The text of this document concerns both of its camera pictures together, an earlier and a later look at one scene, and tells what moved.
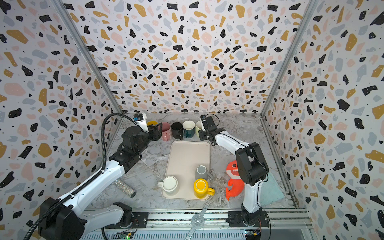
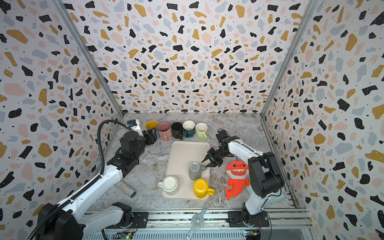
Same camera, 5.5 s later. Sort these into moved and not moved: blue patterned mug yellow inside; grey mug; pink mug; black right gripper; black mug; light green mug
Moved: grey mug; black right gripper
Not moved: black mug; pink mug; light green mug; blue patterned mug yellow inside
